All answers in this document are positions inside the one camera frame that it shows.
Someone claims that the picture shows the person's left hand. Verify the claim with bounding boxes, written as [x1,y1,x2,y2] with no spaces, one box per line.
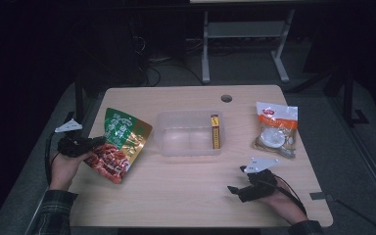
[49,151,93,191]

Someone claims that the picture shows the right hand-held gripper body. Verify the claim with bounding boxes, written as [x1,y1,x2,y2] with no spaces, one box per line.
[237,157,280,204]

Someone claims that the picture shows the person's right hand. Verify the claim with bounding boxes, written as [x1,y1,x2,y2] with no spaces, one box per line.
[258,181,308,226]

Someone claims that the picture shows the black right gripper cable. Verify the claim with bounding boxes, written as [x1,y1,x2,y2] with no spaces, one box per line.
[273,174,307,217]

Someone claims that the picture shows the black metal stand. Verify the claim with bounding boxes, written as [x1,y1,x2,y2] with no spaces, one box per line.
[337,65,370,127]

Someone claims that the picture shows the grey tape strip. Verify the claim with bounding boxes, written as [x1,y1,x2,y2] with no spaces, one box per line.
[308,191,335,202]

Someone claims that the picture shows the clear plastic container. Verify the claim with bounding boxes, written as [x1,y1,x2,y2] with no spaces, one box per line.
[153,110,225,158]

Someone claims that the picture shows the yellow and red box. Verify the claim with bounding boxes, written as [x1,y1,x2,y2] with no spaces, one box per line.
[210,114,222,151]

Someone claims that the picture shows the white and orange food packet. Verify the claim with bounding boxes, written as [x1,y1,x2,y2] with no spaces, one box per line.
[252,101,300,160]

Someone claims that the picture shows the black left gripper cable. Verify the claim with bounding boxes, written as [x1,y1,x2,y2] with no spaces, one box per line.
[44,130,61,188]

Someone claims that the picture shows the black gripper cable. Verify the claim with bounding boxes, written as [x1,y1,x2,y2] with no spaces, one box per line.
[273,174,307,217]
[44,130,61,188]

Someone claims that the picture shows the grey metal table frame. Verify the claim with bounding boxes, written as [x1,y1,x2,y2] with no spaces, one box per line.
[201,9,297,84]

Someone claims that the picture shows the black floor cables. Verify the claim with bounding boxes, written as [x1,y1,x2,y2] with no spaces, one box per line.
[133,33,207,88]

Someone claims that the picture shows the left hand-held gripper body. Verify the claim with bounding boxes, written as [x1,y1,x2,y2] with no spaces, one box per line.
[54,117,95,159]

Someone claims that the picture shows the green and gold sausage packet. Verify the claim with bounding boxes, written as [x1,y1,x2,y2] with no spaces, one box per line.
[83,107,154,185]

